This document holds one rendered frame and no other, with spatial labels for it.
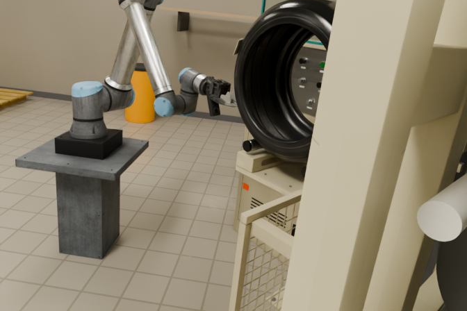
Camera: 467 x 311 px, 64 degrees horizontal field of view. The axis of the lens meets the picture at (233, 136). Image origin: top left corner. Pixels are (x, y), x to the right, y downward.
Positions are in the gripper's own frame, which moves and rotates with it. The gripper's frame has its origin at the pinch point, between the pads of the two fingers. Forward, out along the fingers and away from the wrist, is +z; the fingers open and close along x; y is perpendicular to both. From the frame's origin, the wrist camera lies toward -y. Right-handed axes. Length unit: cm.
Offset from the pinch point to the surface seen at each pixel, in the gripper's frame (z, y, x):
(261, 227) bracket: 69, 7, -59
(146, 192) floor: -102, -113, 31
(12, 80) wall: -451, -137, 31
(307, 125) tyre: 27.2, 0.6, 15.1
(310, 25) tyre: 35, 41, -12
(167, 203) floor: -81, -111, 35
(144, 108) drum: -259, -113, 120
